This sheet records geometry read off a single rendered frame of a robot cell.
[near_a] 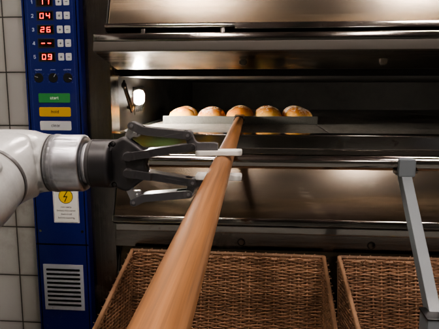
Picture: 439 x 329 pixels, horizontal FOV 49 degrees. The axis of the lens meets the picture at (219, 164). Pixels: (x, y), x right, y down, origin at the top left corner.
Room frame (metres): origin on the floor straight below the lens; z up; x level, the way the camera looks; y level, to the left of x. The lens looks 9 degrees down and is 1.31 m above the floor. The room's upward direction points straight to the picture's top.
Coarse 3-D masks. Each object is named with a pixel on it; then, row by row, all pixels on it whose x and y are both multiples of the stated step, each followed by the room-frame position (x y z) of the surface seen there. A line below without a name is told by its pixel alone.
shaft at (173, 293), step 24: (240, 120) 1.49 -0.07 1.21; (216, 168) 0.61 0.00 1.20; (216, 192) 0.49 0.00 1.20; (192, 216) 0.38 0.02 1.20; (216, 216) 0.42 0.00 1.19; (192, 240) 0.32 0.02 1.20; (168, 264) 0.28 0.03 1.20; (192, 264) 0.28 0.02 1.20; (168, 288) 0.24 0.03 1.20; (192, 288) 0.26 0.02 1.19; (144, 312) 0.22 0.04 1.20; (168, 312) 0.22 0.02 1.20; (192, 312) 0.24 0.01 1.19
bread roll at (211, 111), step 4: (204, 108) 1.76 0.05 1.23; (208, 108) 1.75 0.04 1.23; (212, 108) 1.75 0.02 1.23; (216, 108) 1.75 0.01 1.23; (200, 112) 1.75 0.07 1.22; (204, 112) 1.74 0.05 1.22; (208, 112) 1.74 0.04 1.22; (212, 112) 1.74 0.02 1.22; (216, 112) 1.74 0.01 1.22; (220, 112) 1.75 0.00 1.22
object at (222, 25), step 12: (108, 24) 1.26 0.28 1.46; (120, 24) 1.26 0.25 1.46; (132, 24) 1.25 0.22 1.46; (144, 24) 1.25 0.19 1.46; (156, 24) 1.25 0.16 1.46; (168, 24) 1.24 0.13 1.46; (180, 24) 1.24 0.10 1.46; (192, 24) 1.24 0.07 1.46; (204, 24) 1.24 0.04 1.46; (216, 24) 1.23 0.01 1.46; (228, 24) 1.23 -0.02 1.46
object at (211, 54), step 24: (96, 48) 1.21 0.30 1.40; (120, 48) 1.21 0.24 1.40; (144, 48) 1.20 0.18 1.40; (168, 48) 1.19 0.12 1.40; (192, 48) 1.19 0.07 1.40; (216, 48) 1.18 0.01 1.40; (240, 48) 1.18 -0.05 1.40; (264, 48) 1.17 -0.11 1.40; (288, 48) 1.17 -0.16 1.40; (312, 48) 1.16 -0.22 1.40; (336, 48) 1.16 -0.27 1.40; (360, 48) 1.15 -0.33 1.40; (384, 48) 1.15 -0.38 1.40; (408, 48) 1.15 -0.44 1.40; (432, 48) 1.14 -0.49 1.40
